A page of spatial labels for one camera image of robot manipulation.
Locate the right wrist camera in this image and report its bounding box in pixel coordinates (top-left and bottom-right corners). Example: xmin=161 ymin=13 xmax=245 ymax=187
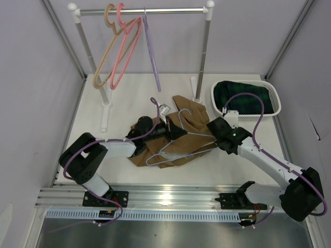
xmin=223 ymin=110 xmax=239 ymax=129

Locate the slotted cable duct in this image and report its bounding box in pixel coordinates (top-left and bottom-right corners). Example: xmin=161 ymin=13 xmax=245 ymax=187
xmin=46 ymin=208 xmax=241 ymax=223

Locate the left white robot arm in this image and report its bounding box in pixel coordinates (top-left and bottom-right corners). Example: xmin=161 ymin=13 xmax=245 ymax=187
xmin=58 ymin=116 xmax=188 ymax=207

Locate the dark green plaid garment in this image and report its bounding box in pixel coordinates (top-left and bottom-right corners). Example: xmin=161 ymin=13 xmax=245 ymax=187
xmin=212 ymin=81 xmax=274 ymax=115

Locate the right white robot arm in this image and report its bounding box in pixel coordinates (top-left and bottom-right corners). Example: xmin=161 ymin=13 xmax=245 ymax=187
xmin=207 ymin=117 xmax=328 ymax=222

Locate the pink velvet hanger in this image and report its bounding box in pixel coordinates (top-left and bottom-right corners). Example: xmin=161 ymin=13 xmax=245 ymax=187
xmin=110 ymin=3 xmax=142 ymax=90

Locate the metal clothes rack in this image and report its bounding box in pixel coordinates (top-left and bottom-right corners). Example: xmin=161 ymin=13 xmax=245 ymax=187
xmin=68 ymin=1 xmax=215 ymax=133

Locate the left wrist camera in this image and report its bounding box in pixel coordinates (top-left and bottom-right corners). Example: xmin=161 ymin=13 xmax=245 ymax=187
xmin=159 ymin=104 xmax=171 ymax=123

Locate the light blue wire hanger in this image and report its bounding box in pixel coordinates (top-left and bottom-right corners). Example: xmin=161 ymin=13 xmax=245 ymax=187
xmin=144 ymin=108 xmax=216 ymax=168

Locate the purple notched hanger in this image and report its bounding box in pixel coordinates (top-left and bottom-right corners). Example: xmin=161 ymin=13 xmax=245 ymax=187
xmin=143 ymin=9 xmax=162 ymax=92

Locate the aluminium mounting rail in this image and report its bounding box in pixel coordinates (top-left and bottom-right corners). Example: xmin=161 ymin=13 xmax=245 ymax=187
xmin=35 ymin=183 xmax=238 ymax=211

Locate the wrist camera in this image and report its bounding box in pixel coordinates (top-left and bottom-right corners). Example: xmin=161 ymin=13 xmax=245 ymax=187
xmin=159 ymin=104 xmax=171 ymax=123
xmin=223 ymin=110 xmax=239 ymax=129

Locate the tan velvet hanger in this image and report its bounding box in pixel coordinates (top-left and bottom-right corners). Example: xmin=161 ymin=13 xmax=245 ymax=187
xmin=93 ymin=4 xmax=127 ymax=89

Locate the white laundry basket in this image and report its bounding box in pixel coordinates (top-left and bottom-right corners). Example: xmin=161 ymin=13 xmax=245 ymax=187
xmin=210 ymin=80 xmax=281 ymax=121

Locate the tan skirt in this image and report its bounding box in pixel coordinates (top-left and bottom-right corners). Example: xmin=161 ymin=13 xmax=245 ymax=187
xmin=129 ymin=95 xmax=216 ymax=168

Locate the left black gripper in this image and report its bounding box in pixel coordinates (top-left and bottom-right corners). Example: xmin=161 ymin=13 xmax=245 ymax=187
xmin=144 ymin=116 xmax=187 ymax=143

